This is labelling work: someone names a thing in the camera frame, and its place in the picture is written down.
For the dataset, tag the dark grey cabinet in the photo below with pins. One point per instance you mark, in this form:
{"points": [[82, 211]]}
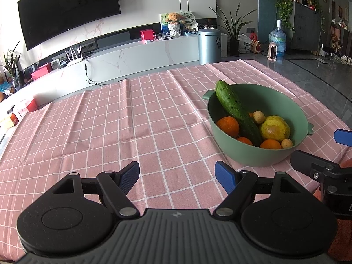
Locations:
{"points": [[306, 27]]}

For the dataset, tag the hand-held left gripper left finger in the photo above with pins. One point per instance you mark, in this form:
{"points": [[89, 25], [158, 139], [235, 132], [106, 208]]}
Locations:
{"points": [[129, 177]]}

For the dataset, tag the snake plant in black pot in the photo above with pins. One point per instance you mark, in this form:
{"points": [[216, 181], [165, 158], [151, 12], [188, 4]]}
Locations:
{"points": [[233, 33]]}

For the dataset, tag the brown longan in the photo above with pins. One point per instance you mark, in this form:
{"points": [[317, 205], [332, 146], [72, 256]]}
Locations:
{"points": [[258, 117], [286, 143]]}

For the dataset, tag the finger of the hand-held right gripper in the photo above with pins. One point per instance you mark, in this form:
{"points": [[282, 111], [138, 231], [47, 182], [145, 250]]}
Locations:
{"points": [[316, 167], [343, 137]]}

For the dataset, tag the black television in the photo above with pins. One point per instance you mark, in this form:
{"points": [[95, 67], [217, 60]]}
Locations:
{"points": [[68, 11]]}

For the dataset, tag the brown wooden figure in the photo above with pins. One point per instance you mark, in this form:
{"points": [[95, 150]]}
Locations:
{"points": [[335, 37]]}

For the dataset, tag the green colander bowl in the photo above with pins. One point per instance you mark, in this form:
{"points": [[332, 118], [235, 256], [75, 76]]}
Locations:
{"points": [[247, 154]]}

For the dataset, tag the long red box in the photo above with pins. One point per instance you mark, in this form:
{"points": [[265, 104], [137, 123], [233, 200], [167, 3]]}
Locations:
{"points": [[41, 72]]}

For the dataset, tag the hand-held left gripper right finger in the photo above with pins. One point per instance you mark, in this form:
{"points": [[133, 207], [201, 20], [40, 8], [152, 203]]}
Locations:
{"points": [[225, 177]]}

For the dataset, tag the yellow-green round fruit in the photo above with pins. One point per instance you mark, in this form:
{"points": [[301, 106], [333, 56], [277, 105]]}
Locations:
{"points": [[275, 129]]}

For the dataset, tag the round paper fan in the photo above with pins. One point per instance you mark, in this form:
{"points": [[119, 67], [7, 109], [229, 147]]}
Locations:
{"points": [[188, 19]]}

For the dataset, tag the pink checked tablecloth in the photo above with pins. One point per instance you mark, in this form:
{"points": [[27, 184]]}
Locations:
{"points": [[110, 121]]}

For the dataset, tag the teddy bear in white pot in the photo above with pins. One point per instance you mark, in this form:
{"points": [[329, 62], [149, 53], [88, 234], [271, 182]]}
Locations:
{"points": [[174, 23]]}

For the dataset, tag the grey trash can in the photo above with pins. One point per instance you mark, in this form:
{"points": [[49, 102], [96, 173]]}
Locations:
{"points": [[209, 46]]}

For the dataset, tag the small red box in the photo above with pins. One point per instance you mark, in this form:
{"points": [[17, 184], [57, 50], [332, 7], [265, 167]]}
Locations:
{"points": [[30, 106]]}

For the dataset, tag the green cucumber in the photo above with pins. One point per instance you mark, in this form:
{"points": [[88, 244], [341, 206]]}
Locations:
{"points": [[233, 106]]}

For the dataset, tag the blue water bottle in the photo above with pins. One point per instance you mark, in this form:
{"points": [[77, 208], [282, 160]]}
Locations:
{"points": [[277, 40]]}

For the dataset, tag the white marble cabinet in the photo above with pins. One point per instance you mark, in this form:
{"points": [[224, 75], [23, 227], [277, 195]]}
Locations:
{"points": [[123, 60]]}

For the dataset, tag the large orange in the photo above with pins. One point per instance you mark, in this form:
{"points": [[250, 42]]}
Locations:
{"points": [[228, 126]]}

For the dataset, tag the red bag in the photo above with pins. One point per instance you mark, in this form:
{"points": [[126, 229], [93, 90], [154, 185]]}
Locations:
{"points": [[256, 45]]}

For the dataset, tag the white router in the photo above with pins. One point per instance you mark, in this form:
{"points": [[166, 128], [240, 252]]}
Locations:
{"points": [[74, 59]]}

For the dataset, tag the white plastic bag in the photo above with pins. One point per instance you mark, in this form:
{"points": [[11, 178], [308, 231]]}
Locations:
{"points": [[244, 45]]}

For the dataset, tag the green potted plant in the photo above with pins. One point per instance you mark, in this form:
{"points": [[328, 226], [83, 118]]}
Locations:
{"points": [[11, 68]]}

